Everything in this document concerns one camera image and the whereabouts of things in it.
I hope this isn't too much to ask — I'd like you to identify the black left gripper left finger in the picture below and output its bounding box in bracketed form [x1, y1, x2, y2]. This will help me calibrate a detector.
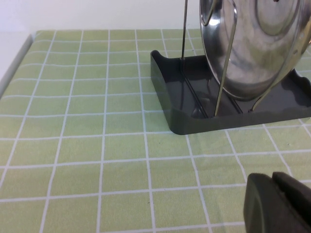
[242, 173, 311, 233]

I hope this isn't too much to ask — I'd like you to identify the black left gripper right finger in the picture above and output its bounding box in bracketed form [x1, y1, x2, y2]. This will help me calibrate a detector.
[272, 171, 311, 225]

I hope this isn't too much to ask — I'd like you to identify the steel pot lid black knob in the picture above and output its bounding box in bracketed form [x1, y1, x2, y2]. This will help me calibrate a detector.
[199, 0, 311, 101]

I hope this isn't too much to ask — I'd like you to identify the green checked tablecloth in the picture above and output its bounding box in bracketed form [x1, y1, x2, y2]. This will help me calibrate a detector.
[0, 29, 311, 233]

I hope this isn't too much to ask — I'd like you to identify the dark grey wire lid rack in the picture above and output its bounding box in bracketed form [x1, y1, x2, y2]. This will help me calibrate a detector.
[150, 0, 311, 136]

